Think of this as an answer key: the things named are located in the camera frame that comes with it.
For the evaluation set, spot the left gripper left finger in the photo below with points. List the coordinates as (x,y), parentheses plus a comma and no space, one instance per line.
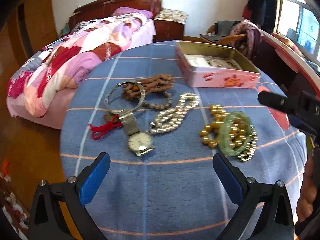
(46,218)

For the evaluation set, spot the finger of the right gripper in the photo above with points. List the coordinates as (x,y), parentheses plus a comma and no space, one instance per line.
(287,105)

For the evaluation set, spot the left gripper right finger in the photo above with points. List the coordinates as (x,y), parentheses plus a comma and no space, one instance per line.
(276,218)

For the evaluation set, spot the red cord knot charm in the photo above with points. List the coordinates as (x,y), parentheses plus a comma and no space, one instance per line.
(111,122)

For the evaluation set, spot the silver wrist watch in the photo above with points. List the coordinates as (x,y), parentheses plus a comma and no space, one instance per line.
(139,142)

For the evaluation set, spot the brown wooden bead mala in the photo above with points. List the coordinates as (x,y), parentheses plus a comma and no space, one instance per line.
(156,84)

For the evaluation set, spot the operator right hand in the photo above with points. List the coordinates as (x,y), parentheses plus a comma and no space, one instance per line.
(308,192)

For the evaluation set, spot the cluttered side table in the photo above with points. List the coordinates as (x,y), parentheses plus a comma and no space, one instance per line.
(14,216)

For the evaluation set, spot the window bench with bedding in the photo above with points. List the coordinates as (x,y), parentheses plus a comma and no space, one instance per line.
(293,60)

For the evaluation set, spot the clothes on chair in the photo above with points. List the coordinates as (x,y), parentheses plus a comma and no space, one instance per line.
(249,46)

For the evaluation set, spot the window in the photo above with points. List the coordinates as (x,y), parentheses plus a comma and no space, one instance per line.
(299,23)

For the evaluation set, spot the pink metal tin box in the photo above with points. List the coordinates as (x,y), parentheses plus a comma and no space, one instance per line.
(205,65)

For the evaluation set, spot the wicker chair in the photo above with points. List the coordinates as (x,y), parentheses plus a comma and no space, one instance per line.
(219,40)

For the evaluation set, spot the dark coats on rack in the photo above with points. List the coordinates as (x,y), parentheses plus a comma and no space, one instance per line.
(262,13)

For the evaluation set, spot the blue plaid tablecloth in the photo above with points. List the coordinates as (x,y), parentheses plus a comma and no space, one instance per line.
(173,191)

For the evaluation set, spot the wooden bed with headboard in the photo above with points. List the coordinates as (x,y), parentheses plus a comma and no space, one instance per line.
(98,9)

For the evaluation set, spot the pink patchwork quilt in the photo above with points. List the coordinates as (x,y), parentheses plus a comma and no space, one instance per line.
(65,63)

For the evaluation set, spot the floral cushion on nightstand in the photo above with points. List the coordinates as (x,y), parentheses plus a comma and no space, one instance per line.
(172,15)

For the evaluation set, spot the wooden nightstand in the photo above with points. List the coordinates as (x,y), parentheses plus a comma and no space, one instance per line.
(168,31)

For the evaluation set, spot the purple pillow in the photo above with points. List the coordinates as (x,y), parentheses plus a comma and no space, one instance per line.
(128,10)

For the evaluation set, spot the wooden wardrobe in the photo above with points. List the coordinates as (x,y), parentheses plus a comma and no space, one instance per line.
(28,27)

